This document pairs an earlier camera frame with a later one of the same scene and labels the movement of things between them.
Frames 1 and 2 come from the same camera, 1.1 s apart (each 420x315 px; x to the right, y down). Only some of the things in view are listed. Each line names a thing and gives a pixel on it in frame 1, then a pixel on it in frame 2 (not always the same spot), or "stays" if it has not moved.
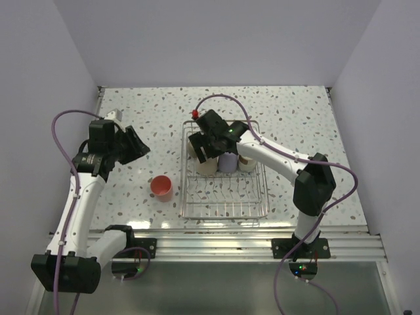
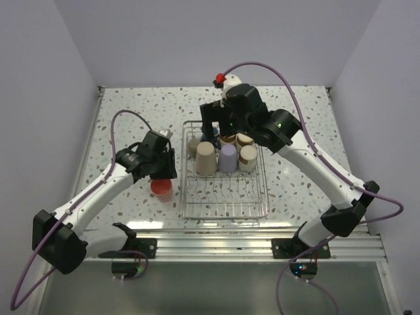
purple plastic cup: [228, 163] stays
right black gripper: [198, 140] to [212, 111]
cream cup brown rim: [246, 164] stays
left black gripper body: [116, 147] to [163, 167]
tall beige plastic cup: [207, 167] stays
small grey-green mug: [190, 149] stays
